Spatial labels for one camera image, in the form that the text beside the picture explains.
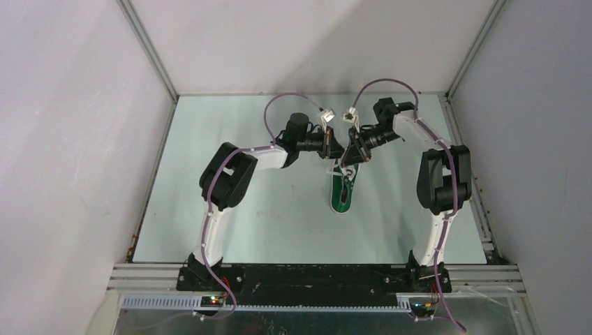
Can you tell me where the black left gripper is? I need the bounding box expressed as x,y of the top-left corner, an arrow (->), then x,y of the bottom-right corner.
296,126 -> 346,159

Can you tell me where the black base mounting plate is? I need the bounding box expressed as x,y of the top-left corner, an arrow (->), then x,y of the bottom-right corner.
176,263 -> 438,308

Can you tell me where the green canvas sneaker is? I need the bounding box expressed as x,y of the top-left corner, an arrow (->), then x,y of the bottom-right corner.
330,176 -> 356,214

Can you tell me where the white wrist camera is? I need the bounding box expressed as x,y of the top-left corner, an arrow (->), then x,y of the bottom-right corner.
318,109 -> 335,124
341,106 -> 359,124

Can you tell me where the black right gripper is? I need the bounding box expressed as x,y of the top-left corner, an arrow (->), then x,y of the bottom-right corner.
341,125 -> 401,168

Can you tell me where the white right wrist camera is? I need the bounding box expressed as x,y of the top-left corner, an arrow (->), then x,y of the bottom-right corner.
341,106 -> 359,124

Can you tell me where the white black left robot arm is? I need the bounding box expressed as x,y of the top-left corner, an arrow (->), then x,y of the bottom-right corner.
187,109 -> 344,291

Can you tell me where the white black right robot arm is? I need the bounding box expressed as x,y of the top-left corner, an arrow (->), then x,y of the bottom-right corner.
337,98 -> 472,292

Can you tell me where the aluminium frame rail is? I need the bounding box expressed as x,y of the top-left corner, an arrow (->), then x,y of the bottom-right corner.
108,263 -> 526,297

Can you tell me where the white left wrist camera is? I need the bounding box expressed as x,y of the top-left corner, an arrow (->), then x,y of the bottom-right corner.
318,109 -> 335,124

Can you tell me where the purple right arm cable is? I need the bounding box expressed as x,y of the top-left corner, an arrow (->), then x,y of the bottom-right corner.
349,77 -> 468,335

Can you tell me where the grey slotted cable duct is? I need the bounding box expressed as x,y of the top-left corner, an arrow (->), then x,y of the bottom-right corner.
119,295 -> 413,313

